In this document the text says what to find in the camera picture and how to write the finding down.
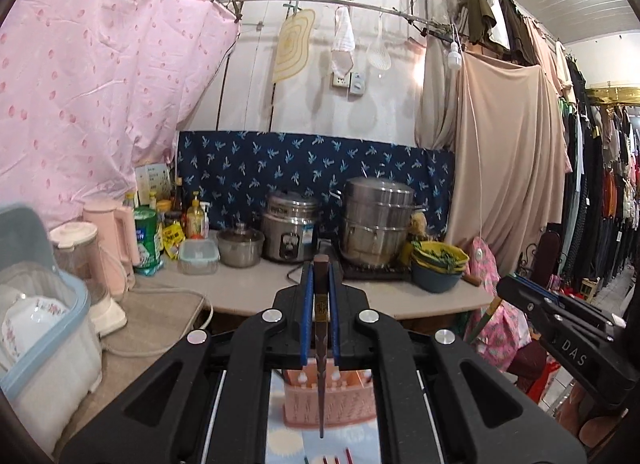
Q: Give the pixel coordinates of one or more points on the beige counter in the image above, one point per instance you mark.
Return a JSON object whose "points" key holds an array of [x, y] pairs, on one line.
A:
{"points": [[250, 289]]}

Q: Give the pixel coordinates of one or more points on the person's right forearm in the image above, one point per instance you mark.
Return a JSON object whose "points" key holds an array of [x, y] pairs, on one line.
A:
{"points": [[590, 424]]}

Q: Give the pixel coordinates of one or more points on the brown chopstick gold band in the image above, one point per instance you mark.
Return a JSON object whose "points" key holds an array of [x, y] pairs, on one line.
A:
{"points": [[321, 344]]}

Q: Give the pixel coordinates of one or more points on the large steel steamer pot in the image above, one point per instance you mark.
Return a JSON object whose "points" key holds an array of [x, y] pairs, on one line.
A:
{"points": [[377, 224]]}

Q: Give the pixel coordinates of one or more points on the stack of blue yellow bowls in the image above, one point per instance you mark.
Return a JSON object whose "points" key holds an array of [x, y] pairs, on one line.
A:
{"points": [[437, 269]]}

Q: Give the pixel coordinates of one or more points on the pink dotted curtain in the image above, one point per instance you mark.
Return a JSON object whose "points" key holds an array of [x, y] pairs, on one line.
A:
{"points": [[100, 84]]}

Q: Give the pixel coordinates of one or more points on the yellowish ginger root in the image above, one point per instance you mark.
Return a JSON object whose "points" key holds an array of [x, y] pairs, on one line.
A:
{"points": [[419, 224]]}

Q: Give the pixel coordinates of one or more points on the black metal chair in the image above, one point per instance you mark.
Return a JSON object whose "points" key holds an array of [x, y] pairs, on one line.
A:
{"points": [[550, 254]]}

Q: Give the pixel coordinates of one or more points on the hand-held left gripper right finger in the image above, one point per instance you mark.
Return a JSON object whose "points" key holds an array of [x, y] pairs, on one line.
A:
{"points": [[335, 304]]}

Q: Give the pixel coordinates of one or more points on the white wall switch box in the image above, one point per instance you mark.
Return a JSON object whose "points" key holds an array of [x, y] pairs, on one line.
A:
{"points": [[357, 83]]}

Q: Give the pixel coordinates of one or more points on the olive hanging garment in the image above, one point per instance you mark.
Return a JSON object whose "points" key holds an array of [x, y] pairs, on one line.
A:
{"points": [[481, 4]]}

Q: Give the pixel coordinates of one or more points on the wood grain shelf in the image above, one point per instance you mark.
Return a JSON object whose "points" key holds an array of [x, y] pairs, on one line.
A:
{"points": [[160, 319]]}

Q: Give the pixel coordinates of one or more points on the white light bulb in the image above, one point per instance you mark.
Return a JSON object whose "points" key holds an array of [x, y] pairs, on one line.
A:
{"points": [[454, 58]]}

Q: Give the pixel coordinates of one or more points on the small steel pot with lid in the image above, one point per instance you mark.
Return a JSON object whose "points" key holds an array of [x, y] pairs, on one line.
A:
{"points": [[241, 246]]}

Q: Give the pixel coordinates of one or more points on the blue floral cloth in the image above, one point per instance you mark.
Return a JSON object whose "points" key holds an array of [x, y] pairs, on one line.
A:
{"points": [[300, 164]]}

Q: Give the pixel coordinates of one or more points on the clear lidded food container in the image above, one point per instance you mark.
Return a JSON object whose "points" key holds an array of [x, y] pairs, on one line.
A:
{"points": [[198, 256]]}

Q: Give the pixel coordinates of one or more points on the yellow pump bottle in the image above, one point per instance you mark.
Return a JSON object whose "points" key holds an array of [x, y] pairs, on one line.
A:
{"points": [[196, 224]]}

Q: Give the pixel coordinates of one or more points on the beige curtain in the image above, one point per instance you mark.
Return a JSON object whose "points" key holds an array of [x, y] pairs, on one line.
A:
{"points": [[510, 154]]}

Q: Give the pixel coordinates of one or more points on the white wall socket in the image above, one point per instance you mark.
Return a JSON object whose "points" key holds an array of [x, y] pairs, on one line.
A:
{"points": [[340, 81]]}

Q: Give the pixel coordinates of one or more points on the dark sauce bottle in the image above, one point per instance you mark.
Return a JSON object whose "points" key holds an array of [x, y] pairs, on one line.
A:
{"points": [[177, 196]]}

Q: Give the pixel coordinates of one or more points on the pink perforated utensil basket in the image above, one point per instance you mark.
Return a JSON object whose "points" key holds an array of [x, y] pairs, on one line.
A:
{"points": [[350, 404]]}

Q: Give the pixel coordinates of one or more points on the green canister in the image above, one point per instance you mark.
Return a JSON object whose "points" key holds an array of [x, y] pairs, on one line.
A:
{"points": [[147, 244]]}

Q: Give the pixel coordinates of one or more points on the white carton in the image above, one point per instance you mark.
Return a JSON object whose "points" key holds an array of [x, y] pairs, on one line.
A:
{"points": [[152, 181]]}

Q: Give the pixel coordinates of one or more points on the white dish drainer teal lid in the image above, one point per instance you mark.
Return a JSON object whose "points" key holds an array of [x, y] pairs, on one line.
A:
{"points": [[55, 384]]}

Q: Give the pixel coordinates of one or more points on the steel rice cooker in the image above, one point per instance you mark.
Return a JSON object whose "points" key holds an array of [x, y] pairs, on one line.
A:
{"points": [[290, 229]]}

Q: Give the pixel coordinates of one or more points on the pink electric kettle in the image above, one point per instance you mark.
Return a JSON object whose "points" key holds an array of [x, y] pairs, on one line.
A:
{"points": [[120, 234]]}

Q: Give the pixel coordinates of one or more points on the yellow hanging cutting mat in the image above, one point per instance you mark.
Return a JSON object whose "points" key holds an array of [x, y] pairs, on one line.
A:
{"points": [[292, 46]]}

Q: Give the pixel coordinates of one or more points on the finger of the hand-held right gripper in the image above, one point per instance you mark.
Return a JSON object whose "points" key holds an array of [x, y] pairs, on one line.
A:
{"points": [[525, 304], [570, 301]]}

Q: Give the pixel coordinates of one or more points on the cream hanging cloth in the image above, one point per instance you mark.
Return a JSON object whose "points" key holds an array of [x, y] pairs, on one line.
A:
{"points": [[435, 74]]}

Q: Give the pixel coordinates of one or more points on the yellow snack packet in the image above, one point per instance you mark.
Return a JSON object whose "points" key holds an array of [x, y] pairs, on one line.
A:
{"points": [[174, 241]]}

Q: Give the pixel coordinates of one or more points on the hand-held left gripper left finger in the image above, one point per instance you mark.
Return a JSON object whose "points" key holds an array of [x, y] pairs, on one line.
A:
{"points": [[307, 304]]}

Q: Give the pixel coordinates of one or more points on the white hanging skimmer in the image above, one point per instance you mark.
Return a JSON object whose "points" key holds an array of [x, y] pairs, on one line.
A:
{"points": [[379, 51]]}

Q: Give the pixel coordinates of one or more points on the floral white bowl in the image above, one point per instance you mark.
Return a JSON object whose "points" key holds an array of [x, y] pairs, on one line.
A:
{"points": [[35, 319]]}

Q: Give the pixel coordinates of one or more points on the red plastic stool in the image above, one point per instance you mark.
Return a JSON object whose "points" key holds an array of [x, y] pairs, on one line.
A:
{"points": [[537, 369]]}

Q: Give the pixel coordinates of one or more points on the row of hanging clothes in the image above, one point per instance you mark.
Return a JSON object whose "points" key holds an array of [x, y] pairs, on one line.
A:
{"points": [[600, 169]]}

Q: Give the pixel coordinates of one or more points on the pink floral cloth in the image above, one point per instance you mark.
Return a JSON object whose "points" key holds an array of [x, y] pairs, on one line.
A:
{"points": [[492, 344]]}

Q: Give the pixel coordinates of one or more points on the green chopstick gold band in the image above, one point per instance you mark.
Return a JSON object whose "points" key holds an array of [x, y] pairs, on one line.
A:
{"points": [[482, 321]]}

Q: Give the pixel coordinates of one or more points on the white hanging cloth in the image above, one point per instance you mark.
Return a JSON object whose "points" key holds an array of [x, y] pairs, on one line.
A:
{"points": [[342, 44]]}

